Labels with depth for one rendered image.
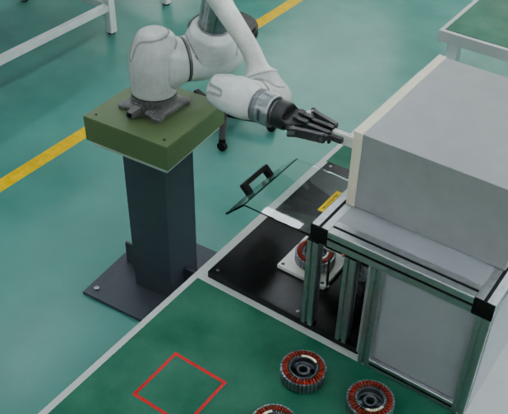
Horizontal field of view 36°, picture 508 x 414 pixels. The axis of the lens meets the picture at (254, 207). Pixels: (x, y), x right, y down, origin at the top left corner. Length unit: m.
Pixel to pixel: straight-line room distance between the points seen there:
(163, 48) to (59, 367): 1.22
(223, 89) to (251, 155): 1.87
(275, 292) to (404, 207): 0.50
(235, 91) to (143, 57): 0.60
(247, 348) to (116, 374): 0.33
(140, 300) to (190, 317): 1.10
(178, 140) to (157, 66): 0.24
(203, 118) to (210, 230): 0.92
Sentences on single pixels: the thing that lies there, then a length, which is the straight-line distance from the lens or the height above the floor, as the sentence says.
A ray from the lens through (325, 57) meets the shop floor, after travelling 4.82.
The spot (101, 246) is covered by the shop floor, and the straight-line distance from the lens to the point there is 3.45.
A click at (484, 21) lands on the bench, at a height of 0.75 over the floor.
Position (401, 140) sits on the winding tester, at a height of 1.32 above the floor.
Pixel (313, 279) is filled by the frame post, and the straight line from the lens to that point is 1.93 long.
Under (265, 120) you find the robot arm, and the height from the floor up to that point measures 1.18.
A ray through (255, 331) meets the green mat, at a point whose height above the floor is 0.75.
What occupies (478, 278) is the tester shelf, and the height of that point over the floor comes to 1.11.
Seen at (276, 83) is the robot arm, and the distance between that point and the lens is 2.20.
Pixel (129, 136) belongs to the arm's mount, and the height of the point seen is 0.83.
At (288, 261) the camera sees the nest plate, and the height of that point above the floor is 0.78.
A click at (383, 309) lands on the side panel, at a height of 0.95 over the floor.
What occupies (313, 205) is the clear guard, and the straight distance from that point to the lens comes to 1.93.
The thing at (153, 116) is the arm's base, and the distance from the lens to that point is 2.65.
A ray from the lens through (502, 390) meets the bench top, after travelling 2.04.
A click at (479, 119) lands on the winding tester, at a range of 1.86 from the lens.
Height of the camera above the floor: 2.28
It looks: 39 degrees down
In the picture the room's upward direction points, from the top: 1 degrees clockwise
